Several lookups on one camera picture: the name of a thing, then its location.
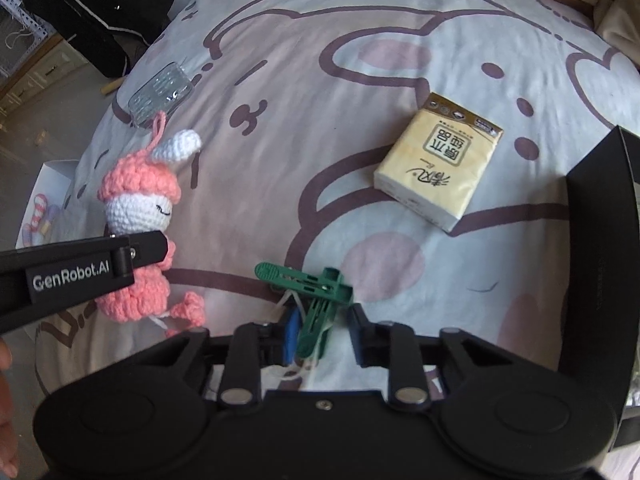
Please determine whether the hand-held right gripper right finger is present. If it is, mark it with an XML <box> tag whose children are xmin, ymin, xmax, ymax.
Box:
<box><xmin>348</xmin><ymin>306</ymin><xmax>506</xmax><ymax>409</ymax></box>

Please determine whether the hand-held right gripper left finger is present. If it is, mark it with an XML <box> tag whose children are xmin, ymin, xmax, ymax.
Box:
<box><xmin>150</xmin><ymin>308</ymin><xmax>302</xmax><ymax>407</ymax></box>

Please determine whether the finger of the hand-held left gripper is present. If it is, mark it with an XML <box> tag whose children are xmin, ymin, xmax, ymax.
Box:
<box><xmin>114</xmin><ymin>231</ymin><xmax>169</xmax><ymax>283</ymax></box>

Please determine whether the green clothespin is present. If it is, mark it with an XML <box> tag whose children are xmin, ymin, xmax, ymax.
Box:
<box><xmin>297</xmin><ymin>267</ymin><xmax>348</xmax><ymax>361</ymax></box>
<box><xmin>254</xmin><ymin>261</ymin><xmax>355</xmax><ymax>306</ymax></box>

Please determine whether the pink crochet bunny doll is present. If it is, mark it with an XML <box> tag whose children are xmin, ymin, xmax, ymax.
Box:
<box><xmin>95</xmin><ymin>111</ymin><xmax>207</xmax><ymax>337</ymax></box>

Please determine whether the clear plastic case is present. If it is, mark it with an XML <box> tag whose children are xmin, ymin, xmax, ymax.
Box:
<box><xmin>126</xmin><ymin>61</ymin><xmax>197</xmax><ymax>126</ymax></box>

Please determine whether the yellow tissue pack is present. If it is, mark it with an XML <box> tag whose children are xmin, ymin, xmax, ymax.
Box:
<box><xmin>373</xmin><ymin>92</ymin><xmax>505</xmax><ymax>233</ymax></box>

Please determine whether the black cardboard box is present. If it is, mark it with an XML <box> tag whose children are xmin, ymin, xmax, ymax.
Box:
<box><xmin>560</xmin><ymin>126</ymin><xmax>640</xmax><ymax>451</ymax></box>

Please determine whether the person's left hand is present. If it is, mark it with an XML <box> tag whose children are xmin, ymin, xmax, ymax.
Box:
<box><xmin>0</xmin><ymin>339</ymin><xmax>20</xmax><ymax>478</ymax></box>

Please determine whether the pastel striped crochet toy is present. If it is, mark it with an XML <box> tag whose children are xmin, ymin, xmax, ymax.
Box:
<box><xmin>22</xmin><ymin>195</ymin><xmax>58</xmax><ymax>246</ymax></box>

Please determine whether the white cardboard box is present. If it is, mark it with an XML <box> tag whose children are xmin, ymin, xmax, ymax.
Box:
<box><xmin>14</xmin><ymin>160</ymin><xmax>78</xmax><ymax>251</ymax></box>

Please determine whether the white drawer cabinet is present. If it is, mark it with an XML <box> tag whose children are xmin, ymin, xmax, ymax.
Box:
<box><xmin>0</xmin><ymin>35</ymin><xmax>96</xmax><ymax>116</ymax></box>

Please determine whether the bear print bed sheet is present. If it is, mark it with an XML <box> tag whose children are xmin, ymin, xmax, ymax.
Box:
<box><xmin>35</xmin><ymin>0</ymin><xmax>640</xmax><ymax>411</ymax></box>

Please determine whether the black jacket white trim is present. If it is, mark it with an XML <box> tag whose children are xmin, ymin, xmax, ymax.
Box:
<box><xmin>0</xmin><ymin>0</ymin><xmax>179</xmax><ymax>78</ymax></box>

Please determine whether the white pegboard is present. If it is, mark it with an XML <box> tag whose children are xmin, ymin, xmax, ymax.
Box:
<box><xmin>0</xmin><ymin>0</ymin><xmax>51</xmax><ymax>76</ymax></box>

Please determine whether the beige curtain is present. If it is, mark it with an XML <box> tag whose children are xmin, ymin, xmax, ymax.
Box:
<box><xmin>592</xmin><ymin>0</ymin><xmax>640</xmax><ymax>68</ymax></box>

